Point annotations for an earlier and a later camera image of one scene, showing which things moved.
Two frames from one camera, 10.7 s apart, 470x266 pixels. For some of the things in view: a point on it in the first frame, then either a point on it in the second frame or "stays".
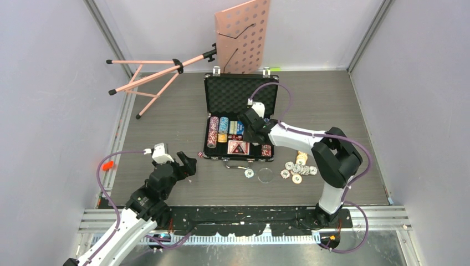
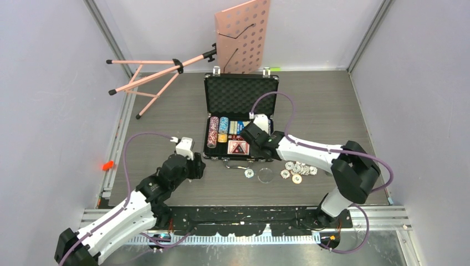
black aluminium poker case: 226,96 stays
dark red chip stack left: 212,136 stays
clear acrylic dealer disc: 265,175 stays
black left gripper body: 177,172 -> 192,169
